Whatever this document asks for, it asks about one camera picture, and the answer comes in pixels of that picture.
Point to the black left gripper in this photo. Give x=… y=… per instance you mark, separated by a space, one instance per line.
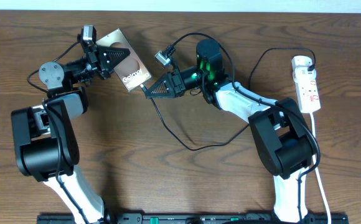
x=97 y=62

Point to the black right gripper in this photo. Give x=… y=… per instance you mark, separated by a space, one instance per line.
x=175 y=85

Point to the bronze Galaxy smartphone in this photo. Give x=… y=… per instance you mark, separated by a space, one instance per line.
x=131 y=71

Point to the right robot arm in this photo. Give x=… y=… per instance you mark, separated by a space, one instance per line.
x=286 y=146

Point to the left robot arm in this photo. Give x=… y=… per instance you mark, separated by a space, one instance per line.
x=44 y=141

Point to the white charger plug adapter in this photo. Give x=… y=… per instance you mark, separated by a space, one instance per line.
x=301 y=61

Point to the white power strip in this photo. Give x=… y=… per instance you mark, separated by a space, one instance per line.
x=306 y=89

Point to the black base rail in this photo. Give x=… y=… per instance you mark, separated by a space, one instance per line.
x=137 y=218

